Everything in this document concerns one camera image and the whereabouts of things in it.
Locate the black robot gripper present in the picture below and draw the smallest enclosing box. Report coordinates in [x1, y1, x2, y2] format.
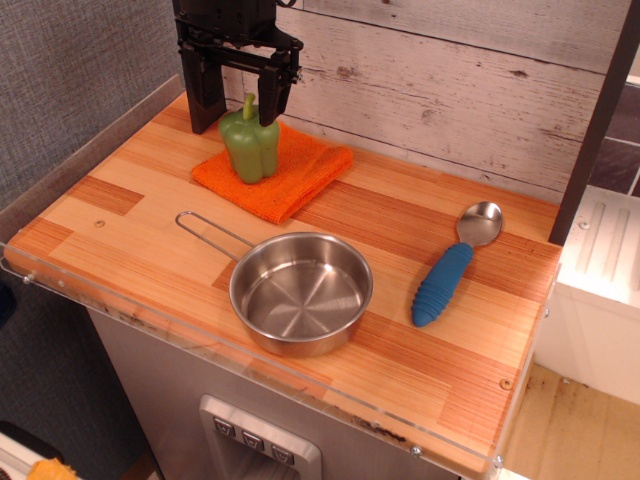
[179, 1, 303, 127]

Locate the green toy capsicum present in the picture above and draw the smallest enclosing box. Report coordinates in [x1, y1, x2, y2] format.
[218, 93, 280, 184]

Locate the orange folded cloth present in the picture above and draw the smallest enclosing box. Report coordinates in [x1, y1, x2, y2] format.
[192, 123, 354, 224]

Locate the small steel saucepan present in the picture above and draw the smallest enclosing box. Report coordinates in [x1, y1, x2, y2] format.
[175, 211, 374, 357]

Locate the clear acrylic left guard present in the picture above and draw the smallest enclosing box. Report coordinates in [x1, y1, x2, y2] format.
[1, 75, 184, 244]

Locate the clear acrylic guard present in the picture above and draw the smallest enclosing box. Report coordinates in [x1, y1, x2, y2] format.
[1, 75, 184, 244]
[1, 246, 503, 479]

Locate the clear acrylic front guard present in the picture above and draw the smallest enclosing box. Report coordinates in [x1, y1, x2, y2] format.
[1, 246, 503, 479]

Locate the grey cabinet with dispenser panel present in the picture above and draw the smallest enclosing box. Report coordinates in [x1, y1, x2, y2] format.
[89, 310, 455, 479]

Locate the white toy sink unit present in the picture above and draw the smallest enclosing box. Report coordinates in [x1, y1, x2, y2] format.
[535, 186, 639, 403]

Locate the yellow object bottom left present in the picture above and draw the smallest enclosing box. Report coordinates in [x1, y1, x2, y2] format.
[26, 459, 78, 480]

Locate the dark left frame post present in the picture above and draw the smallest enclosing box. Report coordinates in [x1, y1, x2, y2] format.
[173, 1, 227, 134]

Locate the dark frame post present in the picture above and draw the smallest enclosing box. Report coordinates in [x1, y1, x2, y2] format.
[548, 0, 639, 246]
[173, 1, 227, 134]

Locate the spoon with blue handle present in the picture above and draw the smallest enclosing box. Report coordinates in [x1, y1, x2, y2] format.
[411, 201, 503, 328]

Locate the dark right frame post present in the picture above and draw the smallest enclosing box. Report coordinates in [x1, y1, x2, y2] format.
[548, 0, 639, 246]

